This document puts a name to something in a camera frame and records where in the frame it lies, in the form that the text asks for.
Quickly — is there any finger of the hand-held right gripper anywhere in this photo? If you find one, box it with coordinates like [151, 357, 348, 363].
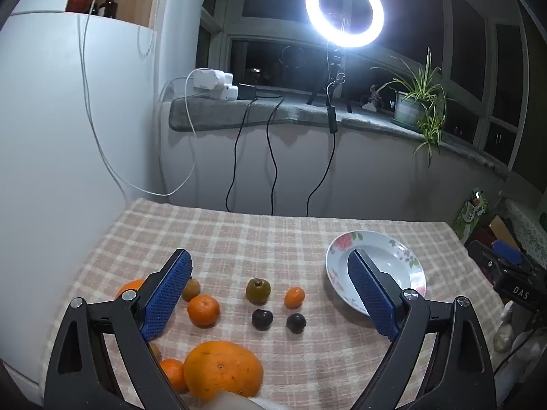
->
[491, 239, 524, 266]

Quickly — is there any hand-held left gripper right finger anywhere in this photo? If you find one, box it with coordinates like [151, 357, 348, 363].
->
[347, 248, 498, 410]

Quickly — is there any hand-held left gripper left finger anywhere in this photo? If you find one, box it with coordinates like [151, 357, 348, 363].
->
[45, 248, 193, 410]

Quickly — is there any floral white plate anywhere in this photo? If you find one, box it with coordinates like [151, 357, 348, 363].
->
[325, 231, 427, 314]

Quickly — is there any small mandarin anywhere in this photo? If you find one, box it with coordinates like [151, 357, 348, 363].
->
[284, 287, 306, 310]
[159, 358, 189, 394]

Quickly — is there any large orange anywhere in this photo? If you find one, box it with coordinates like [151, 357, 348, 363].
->
[115, 278, 147, 302]
[183, 340, 264, 398]

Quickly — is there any large brown kiwi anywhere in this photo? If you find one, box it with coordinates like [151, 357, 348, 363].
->
[245, 278, 271, 307]

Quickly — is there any dark plum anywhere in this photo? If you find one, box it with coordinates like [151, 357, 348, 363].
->
[251, 308, 274, 331]
[285, 313, 307, 334]

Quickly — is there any person's right forearm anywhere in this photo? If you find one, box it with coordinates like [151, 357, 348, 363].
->
[493, 301, 515, 354]

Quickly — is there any small brown kiwi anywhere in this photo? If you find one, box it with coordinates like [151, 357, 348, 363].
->
[182, 277, 201, 302]

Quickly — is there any green printed box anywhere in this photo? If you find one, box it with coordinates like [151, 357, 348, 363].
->
[452, 188, 489, 240]

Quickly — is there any checked pink tablecloth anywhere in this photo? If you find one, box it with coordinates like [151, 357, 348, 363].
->
[40, 199, 509, 410]

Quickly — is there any potted spider plant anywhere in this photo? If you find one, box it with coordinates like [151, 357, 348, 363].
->
[371, 47, 456, 169]

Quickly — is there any grey windowsill mat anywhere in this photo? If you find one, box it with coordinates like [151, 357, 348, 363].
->
[168, 93, 509, 176]

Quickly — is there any white refrigerator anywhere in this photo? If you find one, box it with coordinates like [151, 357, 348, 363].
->
[0, 0, 167, 402]

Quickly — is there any small reddish potted plant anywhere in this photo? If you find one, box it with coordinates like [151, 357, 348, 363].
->
[361, 84, 385, 112]

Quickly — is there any white power adapter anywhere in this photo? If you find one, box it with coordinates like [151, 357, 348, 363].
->
[194, 84, 239, 102]
[190, 68, 234, 91]

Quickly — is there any black tripod stand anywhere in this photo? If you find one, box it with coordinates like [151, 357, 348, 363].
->
[307, 48, 353, 114]

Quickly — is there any dark bottle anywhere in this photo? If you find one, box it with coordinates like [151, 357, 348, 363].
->
[90, 0, 119, 20]

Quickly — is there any black power cable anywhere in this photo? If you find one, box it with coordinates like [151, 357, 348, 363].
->
[225, 98, 258, 213]
[266, 96, 286, 215]

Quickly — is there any black ring light cable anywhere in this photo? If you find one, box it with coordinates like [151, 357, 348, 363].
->
[305, 72, 345, 218]

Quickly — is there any long white cable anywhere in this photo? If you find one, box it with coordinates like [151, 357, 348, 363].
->
[77, 0, 201, 197]

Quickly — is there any white ring light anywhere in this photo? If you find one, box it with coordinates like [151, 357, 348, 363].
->
[305, 0, 384, 49]

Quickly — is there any window frame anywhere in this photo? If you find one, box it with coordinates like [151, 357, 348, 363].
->
[199, 0, 547, 172]

